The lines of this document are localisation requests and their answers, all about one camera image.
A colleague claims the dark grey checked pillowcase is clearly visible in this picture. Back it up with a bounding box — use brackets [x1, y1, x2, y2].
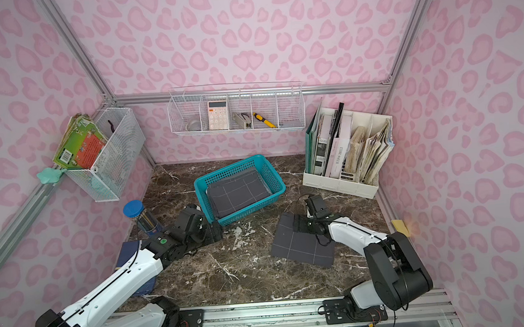
[207, 167, 271, 220]

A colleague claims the teal plastic basket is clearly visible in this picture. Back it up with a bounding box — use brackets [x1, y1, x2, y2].
[194, 155, 286, 226]

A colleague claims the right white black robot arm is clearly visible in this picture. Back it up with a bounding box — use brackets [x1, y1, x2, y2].
[292, 194, 434, 311]

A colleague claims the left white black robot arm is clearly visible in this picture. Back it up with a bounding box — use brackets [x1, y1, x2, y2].
[34, 205, 223, 327]

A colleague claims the navy blue folded pillowcase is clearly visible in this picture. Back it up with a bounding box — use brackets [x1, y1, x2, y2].
[112, 238, 159, 298]

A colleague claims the blue lidded pencil jar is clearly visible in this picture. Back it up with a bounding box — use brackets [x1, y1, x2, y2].
[123, 200, 163, 236]

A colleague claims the pink white book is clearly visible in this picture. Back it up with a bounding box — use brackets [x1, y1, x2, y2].
[325, 114, 352, 179]

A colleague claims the stack of paper envelopes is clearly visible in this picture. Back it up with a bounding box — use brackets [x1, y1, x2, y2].
[340, 118, 394, 186]

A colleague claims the white file organizer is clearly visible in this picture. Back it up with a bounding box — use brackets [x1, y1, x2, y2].
[303, 105, 394, 199]

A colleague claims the green folder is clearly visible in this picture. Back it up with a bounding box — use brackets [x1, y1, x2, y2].
[305, 104, 322, 174]

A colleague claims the yellow sticky note pad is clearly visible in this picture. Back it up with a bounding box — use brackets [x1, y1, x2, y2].
[391, 220, 411, 238]

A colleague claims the metal tape roll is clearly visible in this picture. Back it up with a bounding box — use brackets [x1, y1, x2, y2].
[186, 118, 203, 132]

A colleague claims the yellow utility knife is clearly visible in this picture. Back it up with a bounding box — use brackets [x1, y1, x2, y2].
[253, 112, 277, 129]

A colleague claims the grey stapler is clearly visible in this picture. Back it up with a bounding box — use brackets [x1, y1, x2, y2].
[232, 112, 252, 130]

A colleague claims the pink white calculator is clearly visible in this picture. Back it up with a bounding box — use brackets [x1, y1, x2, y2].
[207, 100, 229, 131]

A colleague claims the black clip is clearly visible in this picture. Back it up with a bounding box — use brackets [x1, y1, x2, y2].
[107, 120, 115, 134]

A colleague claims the green red booklet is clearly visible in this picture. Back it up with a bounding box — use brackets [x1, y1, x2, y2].
[53, 113, 108, 170]

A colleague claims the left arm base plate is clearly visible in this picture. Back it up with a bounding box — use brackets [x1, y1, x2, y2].
[161, 309, 205, 327]

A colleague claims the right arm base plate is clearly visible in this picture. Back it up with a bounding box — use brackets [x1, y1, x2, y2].
[317, 297, 388, 325]

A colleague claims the white mesh wall basket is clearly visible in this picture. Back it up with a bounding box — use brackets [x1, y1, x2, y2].
[66, 107, 146, 202]

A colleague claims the white wire wall shelf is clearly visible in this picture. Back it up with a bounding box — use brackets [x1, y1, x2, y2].
[167, 84, 306, 135]

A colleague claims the mint green wall hook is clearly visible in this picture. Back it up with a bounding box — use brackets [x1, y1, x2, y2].
[36, 168, 66, 184]

